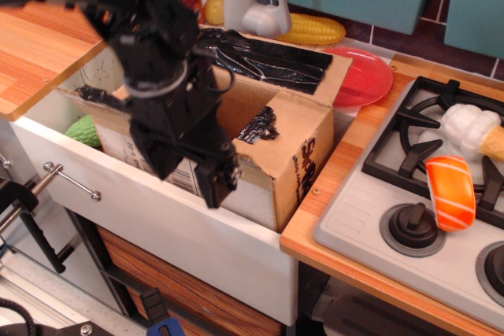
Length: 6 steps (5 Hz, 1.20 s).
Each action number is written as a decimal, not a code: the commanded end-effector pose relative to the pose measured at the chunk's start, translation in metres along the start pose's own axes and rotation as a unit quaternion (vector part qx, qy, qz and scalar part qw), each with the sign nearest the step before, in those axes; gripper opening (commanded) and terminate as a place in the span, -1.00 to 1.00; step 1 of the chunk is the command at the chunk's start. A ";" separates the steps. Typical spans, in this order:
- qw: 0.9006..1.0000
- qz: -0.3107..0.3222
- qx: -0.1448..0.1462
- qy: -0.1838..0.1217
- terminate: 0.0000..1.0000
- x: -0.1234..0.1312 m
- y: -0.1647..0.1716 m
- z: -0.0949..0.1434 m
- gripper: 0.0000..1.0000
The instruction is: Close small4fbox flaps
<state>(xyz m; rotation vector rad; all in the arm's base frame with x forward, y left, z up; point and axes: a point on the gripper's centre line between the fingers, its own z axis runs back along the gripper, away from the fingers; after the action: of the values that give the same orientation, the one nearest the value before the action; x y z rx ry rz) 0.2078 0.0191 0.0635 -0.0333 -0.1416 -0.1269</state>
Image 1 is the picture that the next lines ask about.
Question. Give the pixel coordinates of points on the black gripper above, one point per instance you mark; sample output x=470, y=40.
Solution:
x=183, y=124

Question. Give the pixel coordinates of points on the cardboard box with black tape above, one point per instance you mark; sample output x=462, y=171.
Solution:
x=277, y=173

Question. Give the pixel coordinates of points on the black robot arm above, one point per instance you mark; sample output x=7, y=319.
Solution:
x=154, y=40

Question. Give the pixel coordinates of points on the white toy sink basin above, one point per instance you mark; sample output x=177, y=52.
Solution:
x=222, y=248

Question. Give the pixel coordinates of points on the green toy vegetable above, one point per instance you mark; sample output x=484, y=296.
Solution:
x=84, y=131

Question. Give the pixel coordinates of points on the yellow toy potato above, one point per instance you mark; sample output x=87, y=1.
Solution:
x=214, y=12

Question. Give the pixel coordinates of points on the grey toy faucet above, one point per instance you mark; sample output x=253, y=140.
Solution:
x=252, y=17

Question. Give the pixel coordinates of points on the black table clamp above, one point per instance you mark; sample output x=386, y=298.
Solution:
x=22, y=200

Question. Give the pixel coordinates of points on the grey toy stove top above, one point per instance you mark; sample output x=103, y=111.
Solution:
x=351, y=226

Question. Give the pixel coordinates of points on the yellow toy corn cob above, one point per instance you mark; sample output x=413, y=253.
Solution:
x=313, y=30

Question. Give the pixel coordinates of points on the red plastic plate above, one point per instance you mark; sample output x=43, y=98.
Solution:
x=368, y=79

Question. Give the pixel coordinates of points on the black stove burner grate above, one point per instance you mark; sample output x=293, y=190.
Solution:
x=414, y=134

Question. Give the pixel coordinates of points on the black stove knob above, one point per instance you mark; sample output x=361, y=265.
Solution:
x=410, y=229
x=489, y=271

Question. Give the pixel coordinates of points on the toy salmon sushi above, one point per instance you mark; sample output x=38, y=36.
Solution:
x=450, y=185

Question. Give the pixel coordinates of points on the toy ice cream cone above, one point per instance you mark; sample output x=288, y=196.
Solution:
x=474, y=131

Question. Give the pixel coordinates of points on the teal cabinet at right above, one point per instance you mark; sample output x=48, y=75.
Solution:
x=476, y=25

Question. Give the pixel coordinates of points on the metal towel bar handle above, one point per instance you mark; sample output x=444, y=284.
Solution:
x=58, y=170

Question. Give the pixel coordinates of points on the blue black clamp handle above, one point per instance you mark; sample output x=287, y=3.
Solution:
x=161, y=323

